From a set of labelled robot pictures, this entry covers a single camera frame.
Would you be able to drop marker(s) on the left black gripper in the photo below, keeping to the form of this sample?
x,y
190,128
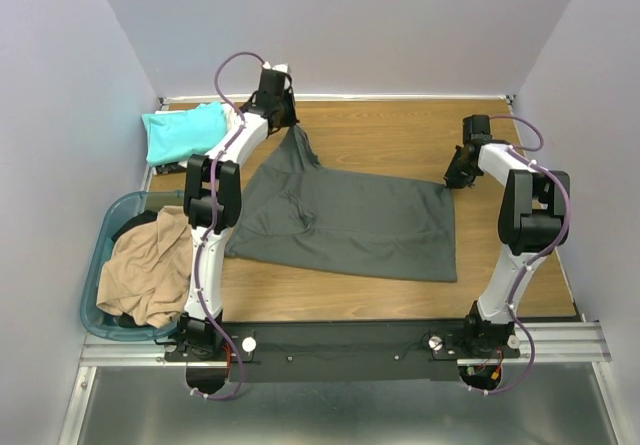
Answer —
x,y
290,119

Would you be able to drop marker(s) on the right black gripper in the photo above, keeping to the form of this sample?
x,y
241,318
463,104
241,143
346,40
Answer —
x,y
454,181

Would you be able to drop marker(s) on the dark grey t-shirt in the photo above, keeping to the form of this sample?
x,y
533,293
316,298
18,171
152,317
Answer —
x,y
298,213

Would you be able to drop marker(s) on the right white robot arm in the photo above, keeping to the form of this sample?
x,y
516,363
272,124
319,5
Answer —
x,y
533,221

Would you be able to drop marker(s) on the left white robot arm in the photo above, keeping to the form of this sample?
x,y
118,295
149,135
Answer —
x,y
213,196

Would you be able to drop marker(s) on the white folded t-shirt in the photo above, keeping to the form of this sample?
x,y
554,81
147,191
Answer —
x,y
230,115

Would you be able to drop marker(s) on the teal folded t-shirt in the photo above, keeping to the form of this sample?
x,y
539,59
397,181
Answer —
x,y
180,132

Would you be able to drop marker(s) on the black garment in bin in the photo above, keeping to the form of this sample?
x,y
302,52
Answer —
x,y
143,218

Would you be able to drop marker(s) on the teal plastic bin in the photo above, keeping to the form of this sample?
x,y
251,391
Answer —
x,y
95,321

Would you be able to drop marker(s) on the beige crumpled t-shirt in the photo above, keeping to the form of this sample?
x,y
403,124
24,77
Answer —
x,y
148,275

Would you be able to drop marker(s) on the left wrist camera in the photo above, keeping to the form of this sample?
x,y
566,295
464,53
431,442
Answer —
x,y
276,77

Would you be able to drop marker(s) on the aluminium frame rail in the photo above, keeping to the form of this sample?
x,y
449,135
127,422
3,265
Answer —
x,y
553,342

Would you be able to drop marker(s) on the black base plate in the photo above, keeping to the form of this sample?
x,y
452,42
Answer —
x,y
343,351

